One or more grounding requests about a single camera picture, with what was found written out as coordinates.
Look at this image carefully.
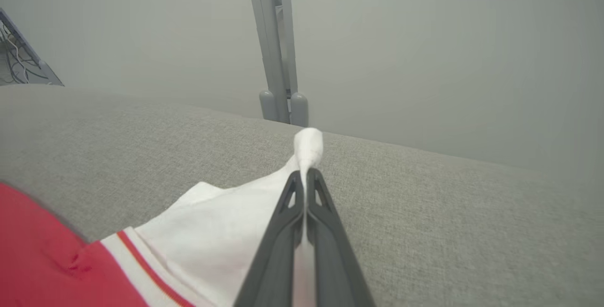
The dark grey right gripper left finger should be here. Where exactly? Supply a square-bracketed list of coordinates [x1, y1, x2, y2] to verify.
[233, 170, 308, 307]

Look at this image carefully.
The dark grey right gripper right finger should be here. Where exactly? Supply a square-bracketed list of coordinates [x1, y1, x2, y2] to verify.
[306, 167, 377, 307]

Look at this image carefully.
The grey partition post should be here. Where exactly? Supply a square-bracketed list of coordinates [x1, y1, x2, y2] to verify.
[246, 0, 310, 128]

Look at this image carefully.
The grey desk frame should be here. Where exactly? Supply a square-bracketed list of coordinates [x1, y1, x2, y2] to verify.
[0, 7, 65, 86]

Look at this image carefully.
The tangled cable bundle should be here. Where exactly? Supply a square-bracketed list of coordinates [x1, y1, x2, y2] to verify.
[0, 28, 50, 84]

